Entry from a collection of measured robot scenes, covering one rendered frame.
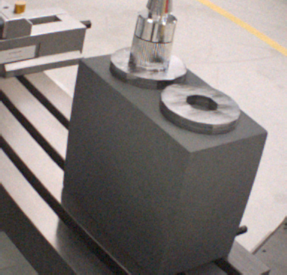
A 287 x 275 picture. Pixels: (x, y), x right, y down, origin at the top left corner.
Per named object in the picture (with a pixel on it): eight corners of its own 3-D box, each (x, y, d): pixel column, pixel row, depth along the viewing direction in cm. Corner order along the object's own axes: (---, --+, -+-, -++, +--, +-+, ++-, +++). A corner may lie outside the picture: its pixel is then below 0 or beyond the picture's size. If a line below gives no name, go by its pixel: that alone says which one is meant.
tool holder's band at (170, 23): (155, 13, 88) (156, 6, 88) (184, 27, 86) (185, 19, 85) (128, 19, 85) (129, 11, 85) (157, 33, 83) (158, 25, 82)
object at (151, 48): (148, 51, 91) (155, 13, 88) (176, 67, 88) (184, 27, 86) (120, 59, 88) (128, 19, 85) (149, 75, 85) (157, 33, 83)
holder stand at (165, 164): (135, 169, 105) (160, 37, 96) (230, 254, 91) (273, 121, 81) (61, 185, 99) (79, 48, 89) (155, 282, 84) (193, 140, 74)
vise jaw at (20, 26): (7, 13, 131) (10, -5, 129) (31, 35, 123) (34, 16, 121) (-20, 17, 128) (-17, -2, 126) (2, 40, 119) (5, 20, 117)
